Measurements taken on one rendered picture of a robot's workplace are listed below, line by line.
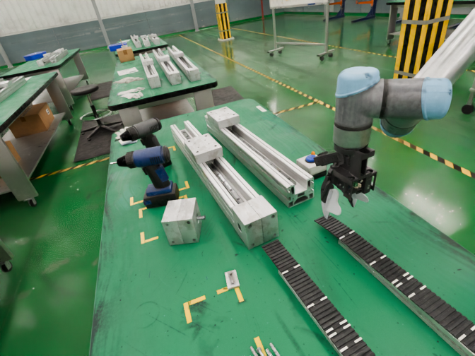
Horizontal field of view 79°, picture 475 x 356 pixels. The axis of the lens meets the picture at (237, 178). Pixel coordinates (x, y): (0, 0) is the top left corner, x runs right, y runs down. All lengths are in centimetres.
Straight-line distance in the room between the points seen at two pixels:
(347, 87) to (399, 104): 10
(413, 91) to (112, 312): 81
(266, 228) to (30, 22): 1569
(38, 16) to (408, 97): 1584
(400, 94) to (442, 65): 19
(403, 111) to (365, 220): 40
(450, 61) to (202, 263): 75
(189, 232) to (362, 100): 57
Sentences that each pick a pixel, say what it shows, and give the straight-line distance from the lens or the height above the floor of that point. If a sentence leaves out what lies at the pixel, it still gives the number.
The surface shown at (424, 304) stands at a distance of 74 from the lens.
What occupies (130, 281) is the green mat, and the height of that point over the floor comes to 78.
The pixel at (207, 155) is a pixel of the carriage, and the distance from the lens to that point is 109.
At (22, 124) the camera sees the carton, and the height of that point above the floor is 37.
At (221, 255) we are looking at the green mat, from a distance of 84.
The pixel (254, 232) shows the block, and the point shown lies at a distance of 80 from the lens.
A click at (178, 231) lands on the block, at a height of 83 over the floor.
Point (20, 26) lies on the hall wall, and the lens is 1627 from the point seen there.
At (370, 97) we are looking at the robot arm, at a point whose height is 119.
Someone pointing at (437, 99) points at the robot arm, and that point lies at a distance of 62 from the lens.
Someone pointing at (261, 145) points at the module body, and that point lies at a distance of 116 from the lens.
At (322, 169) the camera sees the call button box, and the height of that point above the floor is 81.
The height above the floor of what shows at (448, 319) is 81.
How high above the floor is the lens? 139
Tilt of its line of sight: 33 degrees down
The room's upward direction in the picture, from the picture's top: 10 degrees counter-clockwise
